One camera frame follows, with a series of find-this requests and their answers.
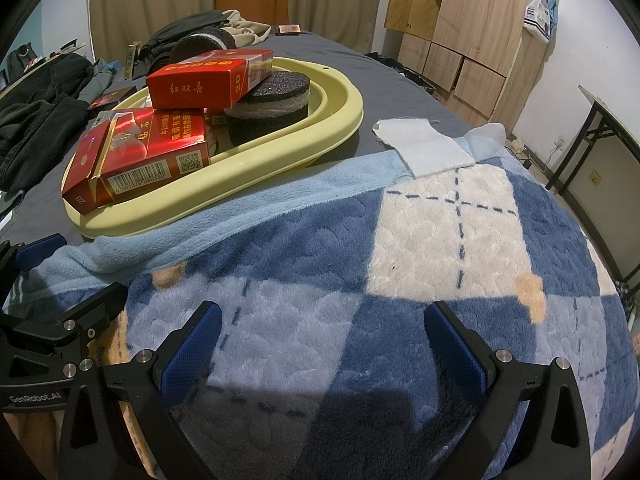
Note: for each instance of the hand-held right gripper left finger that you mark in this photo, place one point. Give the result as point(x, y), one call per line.
point(194, 355)

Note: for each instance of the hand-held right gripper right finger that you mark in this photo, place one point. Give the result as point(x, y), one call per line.
point(456, 355)

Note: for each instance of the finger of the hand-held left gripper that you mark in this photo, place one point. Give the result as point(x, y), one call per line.
point(42, 249)
point(95, 305)

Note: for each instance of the shiny red carton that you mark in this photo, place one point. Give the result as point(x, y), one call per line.
point(135, 160)

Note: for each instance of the red carton with gold print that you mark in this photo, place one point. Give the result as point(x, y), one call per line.
point(200, 82)

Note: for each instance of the pale yellow plastic basin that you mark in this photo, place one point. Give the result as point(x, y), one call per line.
point(300, 125)

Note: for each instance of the black round sandwich sponge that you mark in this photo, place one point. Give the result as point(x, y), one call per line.
point(205, 44)
point(270, 105)

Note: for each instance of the person's left forearm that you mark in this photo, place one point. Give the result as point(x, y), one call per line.
point(27, 440)

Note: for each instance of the blue checked fleece blanket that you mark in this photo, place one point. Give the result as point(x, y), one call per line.
point(350, 270)

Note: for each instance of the black jacket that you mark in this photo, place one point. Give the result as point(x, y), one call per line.
point(35, 110)

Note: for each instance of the dark red flat box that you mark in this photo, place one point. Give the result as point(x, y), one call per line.
point(112, 98)

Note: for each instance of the grey-green cloth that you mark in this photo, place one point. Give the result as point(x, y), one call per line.
point(97, 79)

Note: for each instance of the narrow yellow-green box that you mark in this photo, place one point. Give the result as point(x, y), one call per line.
point(131, 60)

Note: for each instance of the white cloth piece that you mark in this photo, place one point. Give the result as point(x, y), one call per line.
point(425, 145)

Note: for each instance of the dark green clothes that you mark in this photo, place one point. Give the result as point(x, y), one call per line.
point(185, 22)

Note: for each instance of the black-legged folding table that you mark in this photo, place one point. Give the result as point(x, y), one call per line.
point(605, 125)

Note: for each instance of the grey bed sheet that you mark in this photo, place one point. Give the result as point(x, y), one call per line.
point(350, 75)

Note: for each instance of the beige garment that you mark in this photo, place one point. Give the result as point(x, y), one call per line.
point(247, 25)

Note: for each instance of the red and silver box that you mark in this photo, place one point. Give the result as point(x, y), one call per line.
point(287, 29)

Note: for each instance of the light wooden wardrobe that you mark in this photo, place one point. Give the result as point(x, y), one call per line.
point(470, 25)

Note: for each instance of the white and blue hanging bag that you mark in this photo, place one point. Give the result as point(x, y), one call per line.
point(540, 15)

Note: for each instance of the wall outlet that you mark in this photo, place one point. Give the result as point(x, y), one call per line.
point(595, 177)

